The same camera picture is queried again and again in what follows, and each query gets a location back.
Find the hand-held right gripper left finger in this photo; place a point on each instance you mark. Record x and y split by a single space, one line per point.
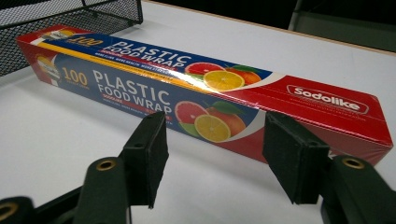
146 155

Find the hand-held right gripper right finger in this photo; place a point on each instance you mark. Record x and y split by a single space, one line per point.
299 161

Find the red and blue food wrap box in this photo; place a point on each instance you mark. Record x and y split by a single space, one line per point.
280 99

